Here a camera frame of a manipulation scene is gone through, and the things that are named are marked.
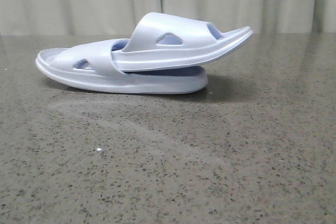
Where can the light blue slipper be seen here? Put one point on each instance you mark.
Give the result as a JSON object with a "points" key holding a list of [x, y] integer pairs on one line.
{"points": [[92, 67], [162, 41]]}

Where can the beige background curtain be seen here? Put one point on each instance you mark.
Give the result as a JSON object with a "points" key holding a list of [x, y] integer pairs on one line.
{"points": [[119, 17]]}

